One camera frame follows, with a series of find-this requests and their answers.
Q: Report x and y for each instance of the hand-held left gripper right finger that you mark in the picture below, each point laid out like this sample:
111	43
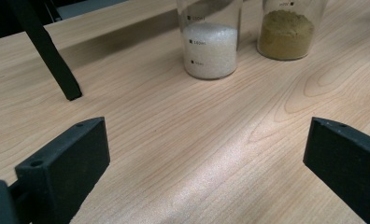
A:
348	161

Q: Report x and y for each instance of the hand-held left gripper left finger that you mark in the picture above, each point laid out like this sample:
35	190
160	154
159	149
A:
64	165

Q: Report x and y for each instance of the glass beaker with olive powder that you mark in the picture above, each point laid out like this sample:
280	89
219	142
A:
318	12

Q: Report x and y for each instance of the glass beaker with white granules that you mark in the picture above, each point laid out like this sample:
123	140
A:
209	12

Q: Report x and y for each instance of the olive-brown powder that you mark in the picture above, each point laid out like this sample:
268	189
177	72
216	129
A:
286	35

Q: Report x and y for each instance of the white granules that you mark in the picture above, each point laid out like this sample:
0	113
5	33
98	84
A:
211	53

